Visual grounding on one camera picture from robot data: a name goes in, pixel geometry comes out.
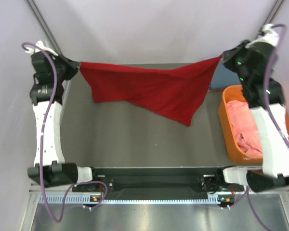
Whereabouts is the orange plastic bin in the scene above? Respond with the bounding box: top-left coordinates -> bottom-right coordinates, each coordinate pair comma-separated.
218,84 -> 289,165

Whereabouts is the crumpled pink t shirt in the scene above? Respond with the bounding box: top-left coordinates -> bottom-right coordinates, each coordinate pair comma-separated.
226,100 -> 263,157

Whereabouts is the right aluminium frame post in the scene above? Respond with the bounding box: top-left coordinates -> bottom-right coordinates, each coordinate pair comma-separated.
256,0 -> 286,35

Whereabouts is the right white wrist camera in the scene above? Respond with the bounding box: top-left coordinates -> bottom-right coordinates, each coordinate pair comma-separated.
245,24 -> 279,49

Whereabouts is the folded pink t shirt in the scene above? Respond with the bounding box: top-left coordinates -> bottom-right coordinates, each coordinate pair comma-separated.
208,88 -> 223,92

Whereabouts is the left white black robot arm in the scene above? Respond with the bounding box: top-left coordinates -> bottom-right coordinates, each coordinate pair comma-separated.
27,51 -> 100,191

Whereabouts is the aluminium frame post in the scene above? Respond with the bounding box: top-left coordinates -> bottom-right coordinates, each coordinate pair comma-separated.
25,0 -> 61,52
256,0 -> 286,35

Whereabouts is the grey slotted cable duct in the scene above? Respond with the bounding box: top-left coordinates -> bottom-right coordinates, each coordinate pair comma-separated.
38,193 -> 234,205

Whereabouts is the folded blue t shirt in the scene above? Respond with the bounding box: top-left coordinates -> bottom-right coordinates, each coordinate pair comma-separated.
209,63 -> 241,89

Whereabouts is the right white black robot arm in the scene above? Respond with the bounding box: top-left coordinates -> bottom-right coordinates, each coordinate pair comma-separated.
215,40 -> 289,192

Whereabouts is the left aluminium frame post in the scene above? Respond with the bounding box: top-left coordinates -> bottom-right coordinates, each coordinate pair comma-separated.
25,0 -> 61,52

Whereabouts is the red t shirt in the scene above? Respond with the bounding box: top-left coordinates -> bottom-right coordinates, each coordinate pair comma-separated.
80,56 -> 221,127

